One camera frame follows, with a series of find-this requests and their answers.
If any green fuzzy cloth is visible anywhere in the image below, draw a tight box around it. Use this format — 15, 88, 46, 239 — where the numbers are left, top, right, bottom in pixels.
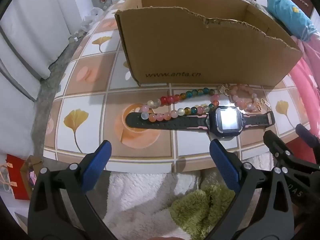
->
170, 184, 237, 240

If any pink blanket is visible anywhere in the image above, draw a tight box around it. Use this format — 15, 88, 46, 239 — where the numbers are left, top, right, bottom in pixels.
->
289, 35, 320, 140

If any black smartwatch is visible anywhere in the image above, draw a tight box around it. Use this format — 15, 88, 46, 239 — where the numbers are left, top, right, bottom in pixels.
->
125, 106, 276, 141

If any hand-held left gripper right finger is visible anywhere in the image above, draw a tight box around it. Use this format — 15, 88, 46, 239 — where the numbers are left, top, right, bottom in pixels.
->
206, 138, 295, 240

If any pink bead bracelet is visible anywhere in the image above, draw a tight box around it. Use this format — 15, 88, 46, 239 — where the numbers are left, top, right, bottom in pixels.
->
228, 84, 262, 112

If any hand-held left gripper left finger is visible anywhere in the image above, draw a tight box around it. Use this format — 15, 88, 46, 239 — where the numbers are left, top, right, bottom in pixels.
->
27, 139, 118, 240

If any clear plastic bag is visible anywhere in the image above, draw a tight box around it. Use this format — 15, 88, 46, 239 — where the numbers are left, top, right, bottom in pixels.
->
69, 7, 103, 43

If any multicolour bead bracelet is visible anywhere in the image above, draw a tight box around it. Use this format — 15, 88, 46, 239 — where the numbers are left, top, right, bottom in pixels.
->
140, 87, 221, 122

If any blue pillow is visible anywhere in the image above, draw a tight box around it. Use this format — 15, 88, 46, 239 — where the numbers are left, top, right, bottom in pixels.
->
266, 0, 318, 40

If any red gift bag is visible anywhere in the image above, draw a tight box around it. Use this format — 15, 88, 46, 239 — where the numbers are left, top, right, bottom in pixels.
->
0, 154, 38, 200

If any red object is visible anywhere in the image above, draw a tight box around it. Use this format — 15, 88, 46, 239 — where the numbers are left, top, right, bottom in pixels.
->
294, 148, 317, 164

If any white wardrobe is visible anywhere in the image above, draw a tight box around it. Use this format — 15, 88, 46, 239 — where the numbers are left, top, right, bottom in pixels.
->
0, 0, 95, 155

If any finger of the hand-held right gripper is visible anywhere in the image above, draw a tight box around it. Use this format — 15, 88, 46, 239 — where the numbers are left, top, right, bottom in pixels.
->
295, 123, 320, 148
263, 129, 320, 214

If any brown cardboard box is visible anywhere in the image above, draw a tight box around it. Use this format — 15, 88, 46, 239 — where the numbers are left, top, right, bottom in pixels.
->
114, 0, 303, 88

